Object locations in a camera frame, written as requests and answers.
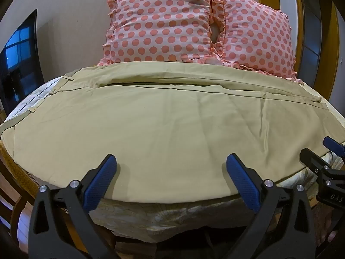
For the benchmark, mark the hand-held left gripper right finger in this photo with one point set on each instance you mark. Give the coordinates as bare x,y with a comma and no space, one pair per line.
243,184

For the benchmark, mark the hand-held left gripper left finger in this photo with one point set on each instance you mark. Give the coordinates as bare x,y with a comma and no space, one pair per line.
102,177

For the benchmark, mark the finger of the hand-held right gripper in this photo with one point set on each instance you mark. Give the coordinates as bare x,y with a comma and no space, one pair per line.
334,144
312,157

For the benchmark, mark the khaki bed cover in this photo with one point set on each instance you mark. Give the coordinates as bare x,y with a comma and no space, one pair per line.
167,129

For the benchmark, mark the bed with white mattress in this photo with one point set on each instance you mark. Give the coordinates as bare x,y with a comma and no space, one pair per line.
172,218

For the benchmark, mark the wooden chair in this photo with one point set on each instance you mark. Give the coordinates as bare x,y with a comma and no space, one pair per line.
16,207

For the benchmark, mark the yellow-framed glass door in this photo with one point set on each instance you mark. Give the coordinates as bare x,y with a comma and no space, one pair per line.
310,29

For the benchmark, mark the pink polka dot pillow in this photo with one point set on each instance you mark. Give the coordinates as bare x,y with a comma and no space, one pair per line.
161,24
256,35

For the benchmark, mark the black flat screen television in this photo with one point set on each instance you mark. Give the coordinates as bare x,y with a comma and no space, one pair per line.
20,59

